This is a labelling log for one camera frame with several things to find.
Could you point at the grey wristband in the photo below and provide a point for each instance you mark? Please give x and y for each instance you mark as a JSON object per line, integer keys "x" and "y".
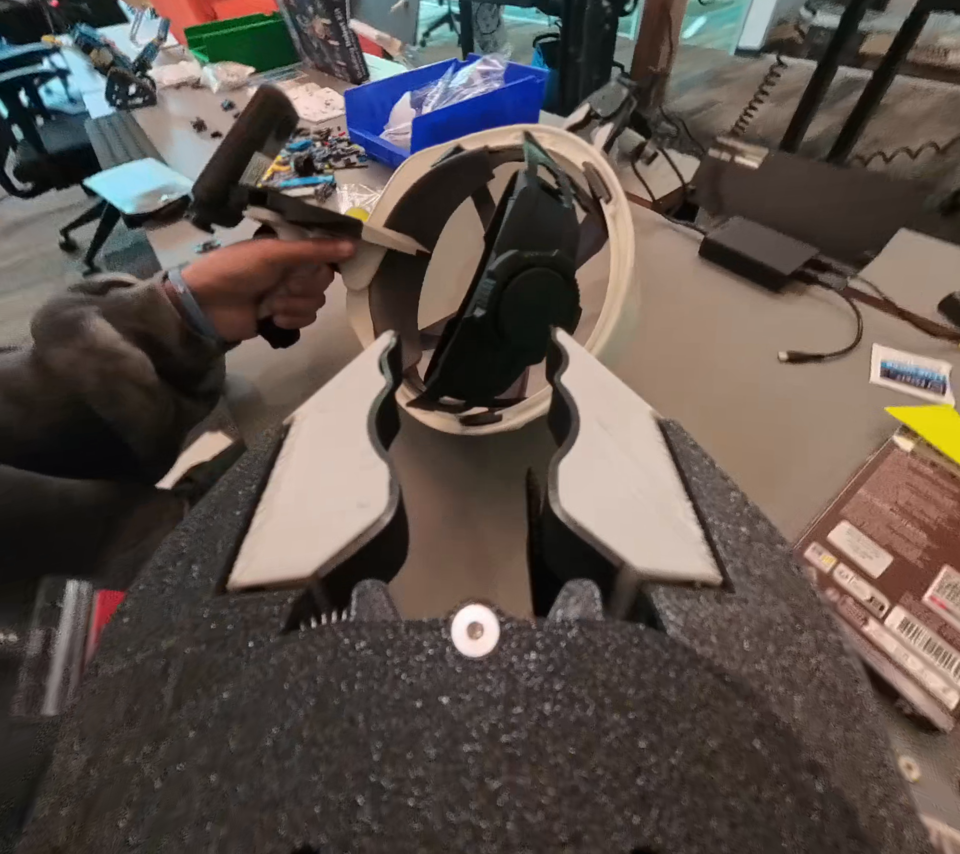
{"x": 191, "y": 306}

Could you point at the brown printed box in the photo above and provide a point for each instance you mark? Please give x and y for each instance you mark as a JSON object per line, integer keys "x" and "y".
{"x": 892, "y": 569}

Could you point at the blue plastic bin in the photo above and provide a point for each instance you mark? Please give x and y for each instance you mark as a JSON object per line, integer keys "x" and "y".
{"x": 480, "y": 111}

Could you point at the yellow paper note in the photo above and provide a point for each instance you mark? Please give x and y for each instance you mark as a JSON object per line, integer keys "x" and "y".
{"x": 930, "y": 430}

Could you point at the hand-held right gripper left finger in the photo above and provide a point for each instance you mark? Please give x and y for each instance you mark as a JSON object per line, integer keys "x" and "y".
{"x": 322, "y": 494}

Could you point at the person's left forearm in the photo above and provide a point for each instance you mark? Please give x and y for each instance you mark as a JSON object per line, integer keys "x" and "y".
{"x": 97, "y": 359}

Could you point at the black power adapter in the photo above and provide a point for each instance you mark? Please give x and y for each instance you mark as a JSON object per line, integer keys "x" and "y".
{"x": 757, "y": 254}

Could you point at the blue black toy robot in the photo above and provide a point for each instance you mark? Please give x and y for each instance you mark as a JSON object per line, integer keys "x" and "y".
{"x": 135, "y": 70}

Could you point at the bundle of clear plastic bags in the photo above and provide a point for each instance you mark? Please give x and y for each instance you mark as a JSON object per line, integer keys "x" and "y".
{"x": 442, "y": 85}

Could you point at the pile of toy building parts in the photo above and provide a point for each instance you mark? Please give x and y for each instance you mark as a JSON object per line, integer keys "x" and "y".
{"x": 315, "y": 153}

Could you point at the white instruction leaflet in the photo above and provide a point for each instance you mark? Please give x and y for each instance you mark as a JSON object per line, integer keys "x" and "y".
{"x": 315, "y": 102}

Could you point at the wooden post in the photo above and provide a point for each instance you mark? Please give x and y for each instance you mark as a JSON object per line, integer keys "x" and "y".
{"x": 660, "y": 21}

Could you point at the person's left hand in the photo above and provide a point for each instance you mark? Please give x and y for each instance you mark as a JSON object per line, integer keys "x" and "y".
{"x": 247, "y": 284}

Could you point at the spare black grey gripper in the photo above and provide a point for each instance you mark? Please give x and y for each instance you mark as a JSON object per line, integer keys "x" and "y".
{"x": 607, "y": 111}

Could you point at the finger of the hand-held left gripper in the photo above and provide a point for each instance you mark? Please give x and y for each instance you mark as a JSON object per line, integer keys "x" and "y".
{"x": 386, "y": 240}

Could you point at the dark printed kit box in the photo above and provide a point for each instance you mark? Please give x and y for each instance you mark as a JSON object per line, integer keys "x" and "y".
{"x": 315, "y": 14}

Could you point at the black power bank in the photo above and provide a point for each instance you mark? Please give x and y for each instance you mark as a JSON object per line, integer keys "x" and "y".
{"x": 951, "y": 310}

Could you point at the white hard hat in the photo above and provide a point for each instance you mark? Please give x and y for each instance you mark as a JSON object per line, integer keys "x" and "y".
{"x": 613, "y": 284}

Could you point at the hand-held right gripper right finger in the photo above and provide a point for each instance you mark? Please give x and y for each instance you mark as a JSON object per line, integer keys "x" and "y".
{"x": 637, "y": 494}

